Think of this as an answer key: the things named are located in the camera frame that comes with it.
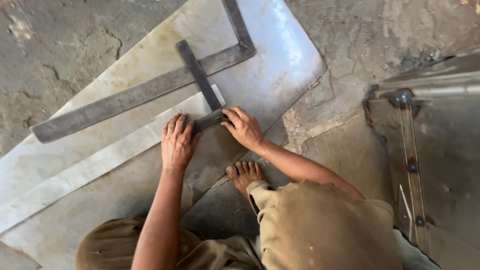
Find grey shirt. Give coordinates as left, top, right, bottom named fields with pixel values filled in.
left=392, top=227, right=442, bottom=270

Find large steel framing square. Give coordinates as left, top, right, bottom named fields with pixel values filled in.
left=29, top=0, right=257, bottom=144

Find large steel sheet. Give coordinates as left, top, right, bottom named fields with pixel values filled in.
left=0, top=0, right=327, bottom=270

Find person's left hand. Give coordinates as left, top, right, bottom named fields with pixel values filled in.
left=161, top=113, right=203, bottom=172

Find person's right hand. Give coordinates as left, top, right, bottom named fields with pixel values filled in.
left=220, top=106, right=264, bottom=151

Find small steel try square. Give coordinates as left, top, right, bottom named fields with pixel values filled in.
left=175, top=39, right=230, bottom=135

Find pale metal strip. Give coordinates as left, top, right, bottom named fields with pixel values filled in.
left=0, top=84, right=226, bottom=235

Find person's bare foot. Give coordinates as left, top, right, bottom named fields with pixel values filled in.
left=226, top=161, right=267, bottom=200

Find khaki trousers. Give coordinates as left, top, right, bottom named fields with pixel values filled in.
left=75, top=179, right=404, bottom=270

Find steel frame structure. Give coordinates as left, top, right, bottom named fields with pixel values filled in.
left=361, top=44, right=480, bottom=270

